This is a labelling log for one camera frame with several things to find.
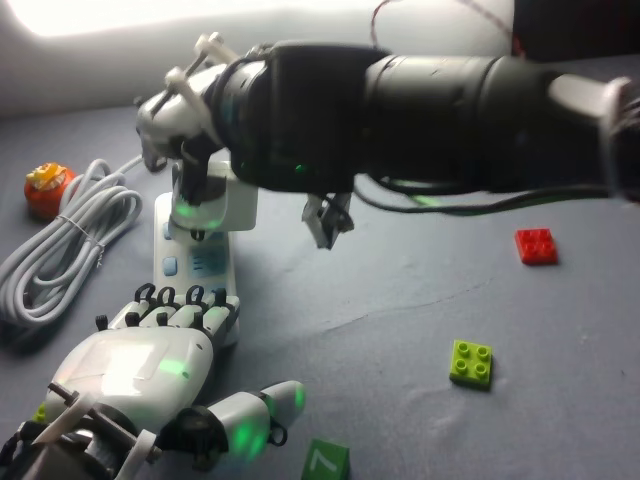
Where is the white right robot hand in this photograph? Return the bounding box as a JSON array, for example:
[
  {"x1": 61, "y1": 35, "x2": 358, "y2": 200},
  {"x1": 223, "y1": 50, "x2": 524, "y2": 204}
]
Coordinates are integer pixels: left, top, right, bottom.
[{"x1": 135, "y1": 64, "x2": 232, "y2": 242}]

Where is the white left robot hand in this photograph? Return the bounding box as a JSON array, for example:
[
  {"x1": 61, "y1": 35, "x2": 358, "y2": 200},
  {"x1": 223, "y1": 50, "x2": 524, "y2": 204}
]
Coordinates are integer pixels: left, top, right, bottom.
[{"x1": 43, "y1": 283, "x2": 306, "y2": 471}]

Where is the white power adapter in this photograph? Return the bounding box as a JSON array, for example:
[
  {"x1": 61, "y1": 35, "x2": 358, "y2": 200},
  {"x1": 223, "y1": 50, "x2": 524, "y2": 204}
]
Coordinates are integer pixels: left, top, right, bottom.
[{"x1": 171, "y1": 160, "x2": 259, "y2": 234}]

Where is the orange toy fruit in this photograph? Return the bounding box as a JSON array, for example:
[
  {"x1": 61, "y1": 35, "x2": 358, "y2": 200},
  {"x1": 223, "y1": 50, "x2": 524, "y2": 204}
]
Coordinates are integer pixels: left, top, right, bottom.
[{"x1": 23, "y1": 160, "x2": 79, "y2": 221}]

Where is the green cube with number 7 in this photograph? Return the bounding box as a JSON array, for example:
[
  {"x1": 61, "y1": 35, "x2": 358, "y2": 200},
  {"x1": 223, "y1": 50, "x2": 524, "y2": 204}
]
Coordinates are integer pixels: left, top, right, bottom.
[{"x1": 301, "y1": 438, "x2": 351, "y2": 480}]

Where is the grey table cloth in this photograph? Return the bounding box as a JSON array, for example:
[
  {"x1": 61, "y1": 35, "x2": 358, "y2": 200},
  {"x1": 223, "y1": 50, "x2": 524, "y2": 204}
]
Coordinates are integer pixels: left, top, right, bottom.
[{"x1": 0, "y1": 52, "x2": 640, "y2": 480}]

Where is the red toy brick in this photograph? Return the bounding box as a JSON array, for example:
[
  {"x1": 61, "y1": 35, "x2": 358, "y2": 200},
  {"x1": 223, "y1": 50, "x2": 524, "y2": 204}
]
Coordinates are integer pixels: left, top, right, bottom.
[{"x1": 514, "y1": 227, "x2": 559, "y2": 266}]

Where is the dark background panel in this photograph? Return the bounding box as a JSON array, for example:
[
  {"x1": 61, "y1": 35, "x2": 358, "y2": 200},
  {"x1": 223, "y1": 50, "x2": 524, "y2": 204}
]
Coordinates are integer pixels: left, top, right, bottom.
[{"x1": 512, "y1": 0, "x2": 640, "y2": 64}]

